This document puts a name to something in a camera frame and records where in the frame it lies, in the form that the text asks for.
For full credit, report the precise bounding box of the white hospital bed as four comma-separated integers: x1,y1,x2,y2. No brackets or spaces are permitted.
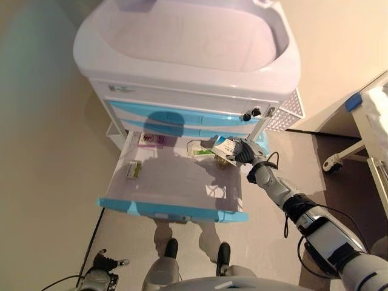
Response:
286,71,388,189

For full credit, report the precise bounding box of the white perforated side basket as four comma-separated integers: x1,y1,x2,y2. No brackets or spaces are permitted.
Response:
266,89,305,132

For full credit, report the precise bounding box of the green white medicine box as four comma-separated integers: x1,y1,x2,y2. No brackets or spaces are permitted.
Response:
186,139,216,158

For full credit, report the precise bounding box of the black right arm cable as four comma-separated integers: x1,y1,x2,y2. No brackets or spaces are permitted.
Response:
260,151,369,279

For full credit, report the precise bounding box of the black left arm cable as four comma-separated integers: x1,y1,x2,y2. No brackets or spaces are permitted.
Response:
41,274,84,291

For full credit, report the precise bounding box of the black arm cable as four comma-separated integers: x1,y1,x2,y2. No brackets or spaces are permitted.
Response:
41,274,84,291
260,151,369,279

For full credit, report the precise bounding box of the white blue medicine box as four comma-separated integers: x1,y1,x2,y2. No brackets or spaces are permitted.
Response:
212,136,239,167

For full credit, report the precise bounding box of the grey robot torso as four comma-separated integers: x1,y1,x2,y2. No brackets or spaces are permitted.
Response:
163,274,316,291

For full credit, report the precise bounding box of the blue bed corner bumper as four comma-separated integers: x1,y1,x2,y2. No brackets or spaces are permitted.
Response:
345,93,363,112

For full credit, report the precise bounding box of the grey left robot leg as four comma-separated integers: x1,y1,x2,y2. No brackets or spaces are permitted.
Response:
142,238,182,291

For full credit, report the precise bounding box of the white medical cart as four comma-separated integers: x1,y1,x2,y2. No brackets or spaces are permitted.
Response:
72,0,304,224

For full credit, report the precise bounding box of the yellow medicine bottle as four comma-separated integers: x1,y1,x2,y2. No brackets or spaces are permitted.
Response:
215,156,233,169

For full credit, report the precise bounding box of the black cart key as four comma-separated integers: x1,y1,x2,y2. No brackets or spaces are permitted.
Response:
241,106,262,122

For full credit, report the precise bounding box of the purple medicine box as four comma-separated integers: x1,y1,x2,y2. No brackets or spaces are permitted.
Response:
138,132,166,148

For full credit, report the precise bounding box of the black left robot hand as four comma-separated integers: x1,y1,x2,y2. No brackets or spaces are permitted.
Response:
92,249,130,275

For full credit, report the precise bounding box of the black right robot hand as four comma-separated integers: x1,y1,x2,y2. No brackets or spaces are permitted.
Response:
226,136,267,166

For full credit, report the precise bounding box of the white bedding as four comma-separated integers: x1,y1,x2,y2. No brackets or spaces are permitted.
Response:
365,84,388,128

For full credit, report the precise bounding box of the blue lid waste bin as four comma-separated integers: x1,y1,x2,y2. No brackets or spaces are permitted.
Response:
253,130,270,158

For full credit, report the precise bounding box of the blue white cart drawer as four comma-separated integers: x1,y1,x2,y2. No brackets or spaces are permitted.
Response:
119,116,258,138
96,129,249,224
104,98,264,122

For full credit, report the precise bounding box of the small green medicine box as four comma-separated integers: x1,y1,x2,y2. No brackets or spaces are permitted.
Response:
125,160,143,179

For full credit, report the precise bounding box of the bed caster wheel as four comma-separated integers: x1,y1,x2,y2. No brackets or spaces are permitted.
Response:
323,154,343,173

